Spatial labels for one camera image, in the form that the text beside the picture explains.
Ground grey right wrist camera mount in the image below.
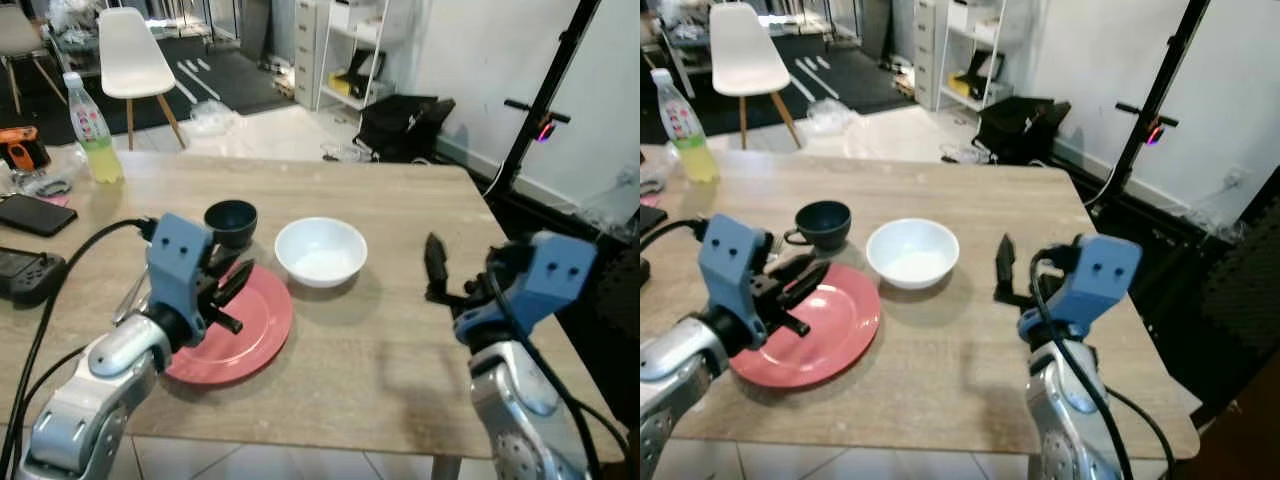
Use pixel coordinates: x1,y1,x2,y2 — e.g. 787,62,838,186
1018,233,1143,347
455,232,598,349

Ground clear plastic wrap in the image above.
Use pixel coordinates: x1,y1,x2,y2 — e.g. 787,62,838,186
640,150,672,197
18,168,83,199

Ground grey chair with wooden legs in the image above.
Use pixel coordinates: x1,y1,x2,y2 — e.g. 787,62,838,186
0,5,67,113

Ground dark blue cup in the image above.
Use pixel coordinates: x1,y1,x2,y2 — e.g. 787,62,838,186
204,200,259,251
783,200,853,251

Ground plastic bottle with yellow drink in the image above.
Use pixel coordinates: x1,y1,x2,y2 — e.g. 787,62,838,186
62,72,125,184
650,68,720,184

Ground black floor mat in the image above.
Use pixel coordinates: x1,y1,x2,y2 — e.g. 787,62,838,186
1060,163,1280,433
480,178,641,441

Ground orange and black device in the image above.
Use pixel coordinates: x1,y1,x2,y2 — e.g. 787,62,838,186
0,126,51,173

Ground black bag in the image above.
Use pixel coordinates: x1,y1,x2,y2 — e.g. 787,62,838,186
975,95,1072,167
355,95,457,165

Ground white shelf unit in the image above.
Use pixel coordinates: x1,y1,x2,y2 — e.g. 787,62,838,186
912,0,1012,112
293,0,393,112

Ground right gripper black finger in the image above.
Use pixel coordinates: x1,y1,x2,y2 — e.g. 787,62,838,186
994,233,1037,308
424,232,472,307

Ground white chair with wooden legs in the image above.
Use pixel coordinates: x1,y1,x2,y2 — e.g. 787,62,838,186
708,2,804,151
97,8,188,151

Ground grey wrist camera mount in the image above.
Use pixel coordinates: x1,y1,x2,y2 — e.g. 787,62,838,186
455,232,598,349
145,213,214,321
1018,233,1143,347
697,213,771,321

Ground black tripod stand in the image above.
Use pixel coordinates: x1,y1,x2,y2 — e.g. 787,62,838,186
482,0,601,201
1085,0,1212,210

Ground clear plastic bag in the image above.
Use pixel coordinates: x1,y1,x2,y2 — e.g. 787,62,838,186
805,100,862,137
190,100,242,137

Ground white bowl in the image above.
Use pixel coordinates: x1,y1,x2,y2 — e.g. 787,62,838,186
866,218,961,291
274,217,369,289

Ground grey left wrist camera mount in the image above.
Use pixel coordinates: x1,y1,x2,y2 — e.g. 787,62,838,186
145,213,214,321
697,213,771,321

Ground red plate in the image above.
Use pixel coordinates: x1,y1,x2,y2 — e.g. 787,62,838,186
165,262,294,387
730,262,882,390

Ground black game controller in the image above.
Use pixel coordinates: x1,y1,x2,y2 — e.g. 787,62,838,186
0,247,67,306

